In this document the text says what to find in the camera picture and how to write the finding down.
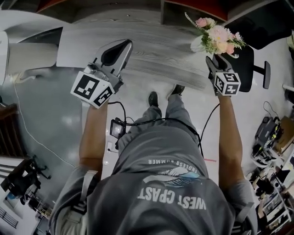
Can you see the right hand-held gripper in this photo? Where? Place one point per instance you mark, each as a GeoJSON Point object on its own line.
{"type": "Point", "coordinates": [227, 85]}

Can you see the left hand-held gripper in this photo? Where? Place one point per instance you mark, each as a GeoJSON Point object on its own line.
{"type": "Point", "coordinates": [87, 88]}

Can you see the pink flowers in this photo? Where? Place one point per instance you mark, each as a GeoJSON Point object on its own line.
{"type": "Point", "coordinates": [217, 33]}

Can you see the person's right forearm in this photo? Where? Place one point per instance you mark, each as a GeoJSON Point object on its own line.
{"type": "Point", "coordinates": [229, 142]}

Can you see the person's left forearm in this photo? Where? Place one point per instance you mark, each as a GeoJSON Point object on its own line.
{"type": "Point", "coordinates": [94, 137]}

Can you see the grey wooden desk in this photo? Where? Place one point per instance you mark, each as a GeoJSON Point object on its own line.
{"type": "Point", "coordinates": [160, 57]}

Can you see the black office chair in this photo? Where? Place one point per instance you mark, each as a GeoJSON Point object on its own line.
{"type": "Point", "coordinates": [245, 62]}

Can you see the person's black right shoe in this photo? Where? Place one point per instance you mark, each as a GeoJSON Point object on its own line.
{"type": "Point", "coordinates": [178, 90]}

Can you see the person's black shoe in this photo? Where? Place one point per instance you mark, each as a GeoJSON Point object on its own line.
{"type": "Point", "coordinates": [153, 98]}
{"type": "Point", "coordinates": [178, 90]}

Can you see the person's black left shoe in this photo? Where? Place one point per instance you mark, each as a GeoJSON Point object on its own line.
{"type": "Point", "coordinates": [153, 98]}

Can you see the person's grey trousers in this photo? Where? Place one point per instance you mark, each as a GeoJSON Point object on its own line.
{"type": "Point", "coordinates": [174, 110]}

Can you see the black waist device box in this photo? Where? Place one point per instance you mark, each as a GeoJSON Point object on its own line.
{"type": "Point", "coordinates": [117, 128]}

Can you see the black bag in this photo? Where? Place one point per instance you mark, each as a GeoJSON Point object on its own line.
{"type": "Point", "coordinates": [266, 130]}

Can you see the brown cardboard box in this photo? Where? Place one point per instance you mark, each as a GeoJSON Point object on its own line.
{"type": "Point", "coordinates": [287, 128]}

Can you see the red floor tape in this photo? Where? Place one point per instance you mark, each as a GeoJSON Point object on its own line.
{"type": "Point", "coordinates": [210, 160]}

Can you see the dark wooden cabinet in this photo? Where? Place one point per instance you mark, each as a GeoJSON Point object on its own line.
{"type": "Point", "coordinates": [10, 133]}

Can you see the person's grey printed t-shirt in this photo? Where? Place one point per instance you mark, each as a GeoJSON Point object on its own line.
{"type": "Point", "coordinates": [149, 218]}

